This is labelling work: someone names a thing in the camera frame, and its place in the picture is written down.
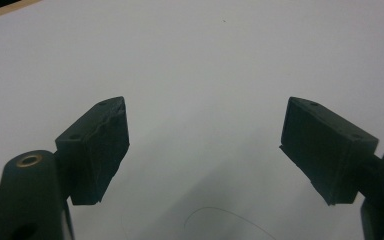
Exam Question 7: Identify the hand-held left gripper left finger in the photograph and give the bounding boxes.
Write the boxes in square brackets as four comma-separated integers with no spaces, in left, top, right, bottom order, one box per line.
[54,96,130,206]

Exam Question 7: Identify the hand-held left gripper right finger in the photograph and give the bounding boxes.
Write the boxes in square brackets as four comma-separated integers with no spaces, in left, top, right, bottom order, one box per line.
[279,96,383,206]

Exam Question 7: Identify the white table cover sheet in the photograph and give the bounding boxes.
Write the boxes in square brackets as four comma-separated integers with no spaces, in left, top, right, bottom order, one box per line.
[0,0,384,240]

